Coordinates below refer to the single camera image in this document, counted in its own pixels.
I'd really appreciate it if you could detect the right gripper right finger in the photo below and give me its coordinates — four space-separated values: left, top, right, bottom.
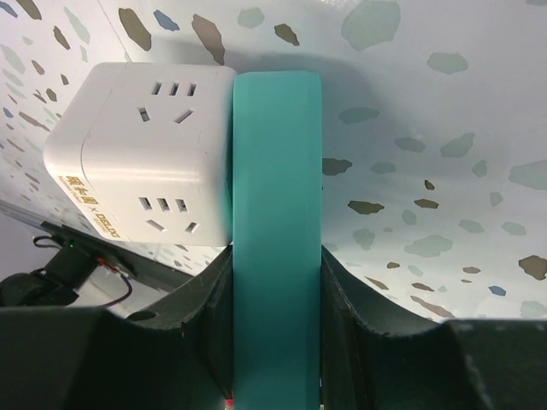
321 250 546 409

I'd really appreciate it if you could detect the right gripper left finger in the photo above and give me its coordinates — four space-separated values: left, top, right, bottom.
1 248 233 409

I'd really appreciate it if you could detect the teal triangular socket adapter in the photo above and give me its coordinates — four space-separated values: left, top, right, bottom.
232 71 322 409

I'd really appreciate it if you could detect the white cube adapter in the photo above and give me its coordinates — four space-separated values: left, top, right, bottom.
43 62 236 247

